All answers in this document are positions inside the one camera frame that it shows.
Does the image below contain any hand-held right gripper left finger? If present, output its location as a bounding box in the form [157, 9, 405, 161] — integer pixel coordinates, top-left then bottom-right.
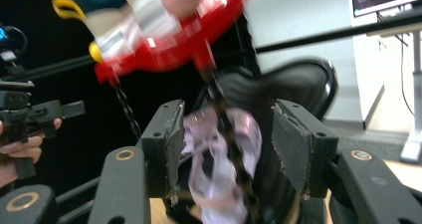
[140, 99, 186, 205]

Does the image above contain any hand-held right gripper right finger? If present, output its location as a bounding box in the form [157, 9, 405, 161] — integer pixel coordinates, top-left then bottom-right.
[271, 99, 339, 200]

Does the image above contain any purple sandal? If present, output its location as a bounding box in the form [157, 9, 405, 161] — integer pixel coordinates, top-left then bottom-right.
[182, 106, 264, 224]

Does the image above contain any red and black shoe rack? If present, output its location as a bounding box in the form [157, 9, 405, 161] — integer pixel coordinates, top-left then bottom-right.
[89, 0, 339, 224]

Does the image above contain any camera on stand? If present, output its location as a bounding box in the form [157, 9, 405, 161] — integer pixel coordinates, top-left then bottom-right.
[0, 22, 30, 78]

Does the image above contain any white desk frame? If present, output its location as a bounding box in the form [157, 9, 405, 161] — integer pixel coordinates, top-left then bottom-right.
[364, 21, 422, 165]

